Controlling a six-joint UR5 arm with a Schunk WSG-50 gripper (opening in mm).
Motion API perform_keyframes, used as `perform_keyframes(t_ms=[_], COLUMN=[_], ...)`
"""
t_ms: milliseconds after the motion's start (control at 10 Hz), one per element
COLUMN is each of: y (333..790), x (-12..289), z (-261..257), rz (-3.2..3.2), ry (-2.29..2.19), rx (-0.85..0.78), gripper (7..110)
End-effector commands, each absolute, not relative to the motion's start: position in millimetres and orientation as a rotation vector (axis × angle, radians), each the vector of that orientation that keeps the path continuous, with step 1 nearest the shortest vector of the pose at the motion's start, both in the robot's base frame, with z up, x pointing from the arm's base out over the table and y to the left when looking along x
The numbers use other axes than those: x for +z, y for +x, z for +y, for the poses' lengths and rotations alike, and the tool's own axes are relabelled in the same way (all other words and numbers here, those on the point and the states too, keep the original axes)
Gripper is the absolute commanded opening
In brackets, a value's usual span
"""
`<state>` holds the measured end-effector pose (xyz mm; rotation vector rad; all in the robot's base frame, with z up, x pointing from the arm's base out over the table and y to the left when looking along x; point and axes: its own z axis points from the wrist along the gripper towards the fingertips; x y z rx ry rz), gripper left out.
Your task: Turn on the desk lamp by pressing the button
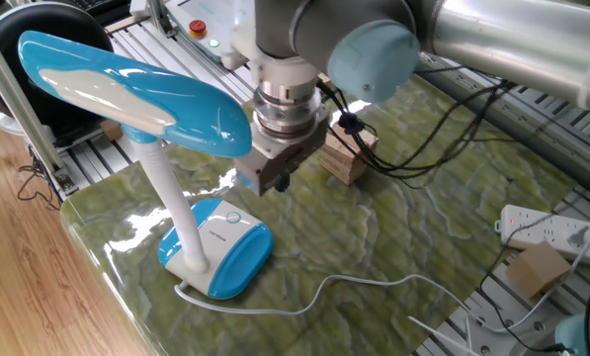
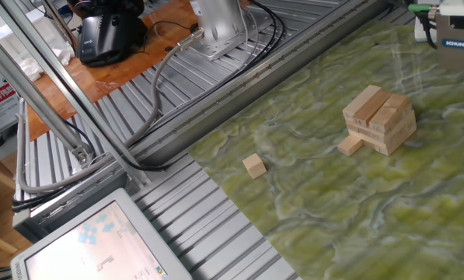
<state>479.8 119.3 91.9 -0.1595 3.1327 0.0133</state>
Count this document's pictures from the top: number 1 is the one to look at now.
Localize grey gripper body white plate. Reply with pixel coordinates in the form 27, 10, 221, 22
234, 109, 331, 198

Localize blue white desk lamp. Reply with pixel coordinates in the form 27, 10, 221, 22
17, 30, 275, 301

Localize white teach pendant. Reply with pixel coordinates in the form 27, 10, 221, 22
165, 0, 259, 64

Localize small brown wooden block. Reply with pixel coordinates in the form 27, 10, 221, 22
100, 119, 125, 142

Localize aluminium profile stand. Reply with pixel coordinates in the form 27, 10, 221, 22
128, 0, 180, 40

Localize black keyboard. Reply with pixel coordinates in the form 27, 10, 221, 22
64, 0, 132, 16

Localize white power strip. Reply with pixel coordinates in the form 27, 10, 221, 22
494, 204, 590, 268

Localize black round chair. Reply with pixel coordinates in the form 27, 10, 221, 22
0, 1, 116, 149

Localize large tan wooden block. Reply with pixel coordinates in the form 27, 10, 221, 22
505, 240, 573, 300

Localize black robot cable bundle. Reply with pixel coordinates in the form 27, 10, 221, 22
316, 78, 518, 189

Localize white lamp power cable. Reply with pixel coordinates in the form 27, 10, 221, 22
174, 224, 590, 333

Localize long white cable tie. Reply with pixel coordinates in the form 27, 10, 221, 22
406, 314, 479, 356

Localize thin black floor cable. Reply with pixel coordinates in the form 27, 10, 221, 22
16, 145, 62, 213

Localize long thin black cable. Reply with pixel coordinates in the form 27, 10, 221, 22
478, 212, 590, 355

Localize aluminium frame post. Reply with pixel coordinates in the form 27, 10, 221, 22
0, 14, 81, 199

